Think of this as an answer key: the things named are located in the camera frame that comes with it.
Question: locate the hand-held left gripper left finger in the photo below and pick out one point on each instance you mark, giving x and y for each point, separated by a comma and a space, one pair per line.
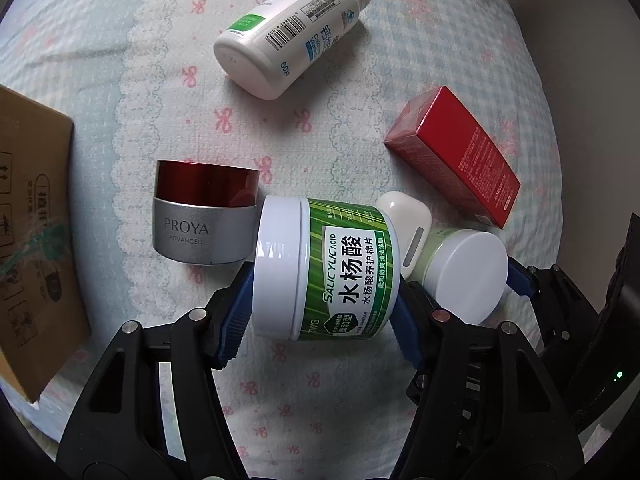
234, 312

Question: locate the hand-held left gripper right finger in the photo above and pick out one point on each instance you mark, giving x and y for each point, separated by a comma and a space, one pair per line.
406, 332

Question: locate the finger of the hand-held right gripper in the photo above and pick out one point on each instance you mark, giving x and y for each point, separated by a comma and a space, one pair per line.
520, 280
422, 385

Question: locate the pale green jar white lid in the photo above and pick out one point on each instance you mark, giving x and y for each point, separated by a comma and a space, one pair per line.
465, 275

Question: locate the green jar with white lid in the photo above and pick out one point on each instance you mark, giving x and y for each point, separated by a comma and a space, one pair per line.
340, 270

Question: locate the silver jar with red lid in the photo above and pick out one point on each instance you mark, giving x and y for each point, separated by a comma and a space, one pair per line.
200, 220

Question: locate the white earbuds case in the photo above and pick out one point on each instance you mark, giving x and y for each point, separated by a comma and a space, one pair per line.
405, 215

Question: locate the red carton box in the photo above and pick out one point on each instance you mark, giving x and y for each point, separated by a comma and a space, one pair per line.
455, 155

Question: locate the brown cardboard box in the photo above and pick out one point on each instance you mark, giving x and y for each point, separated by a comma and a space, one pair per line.
35, 240

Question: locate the checked bow-print bed sheet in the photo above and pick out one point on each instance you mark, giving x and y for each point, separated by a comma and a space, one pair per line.
150, 60

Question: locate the white plastic bottle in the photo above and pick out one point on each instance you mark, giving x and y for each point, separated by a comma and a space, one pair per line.
285, 30

